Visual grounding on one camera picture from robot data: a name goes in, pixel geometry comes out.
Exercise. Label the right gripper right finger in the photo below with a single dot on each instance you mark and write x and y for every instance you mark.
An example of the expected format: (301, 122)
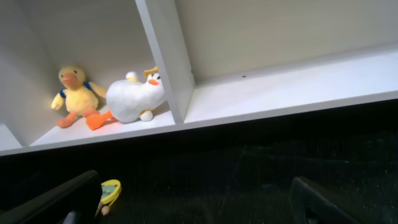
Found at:
(317, 205)

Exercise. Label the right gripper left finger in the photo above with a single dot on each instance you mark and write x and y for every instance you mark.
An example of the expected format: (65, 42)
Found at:
(56, 202)

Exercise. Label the yellow rattle drum toy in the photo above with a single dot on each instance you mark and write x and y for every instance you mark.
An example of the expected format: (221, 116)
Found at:
(109, 191)

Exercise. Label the yellow plush duck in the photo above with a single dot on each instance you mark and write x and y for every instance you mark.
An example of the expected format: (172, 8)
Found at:
(77, 99)

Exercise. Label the white plush duck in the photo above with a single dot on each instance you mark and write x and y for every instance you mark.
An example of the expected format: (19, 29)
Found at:
(130, 99)

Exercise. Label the white shelf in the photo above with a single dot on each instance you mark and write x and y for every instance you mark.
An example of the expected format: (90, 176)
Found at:
(280, 77)

